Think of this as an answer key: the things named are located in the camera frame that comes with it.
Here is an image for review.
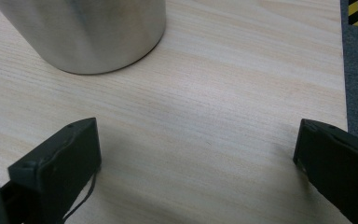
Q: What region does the stainless steel cup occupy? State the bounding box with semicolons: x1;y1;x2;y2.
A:
0;0;168;76

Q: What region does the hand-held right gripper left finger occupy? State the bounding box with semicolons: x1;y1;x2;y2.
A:
0;117;103;224

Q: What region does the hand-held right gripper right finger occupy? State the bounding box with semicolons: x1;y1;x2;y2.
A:
293;118;358;224

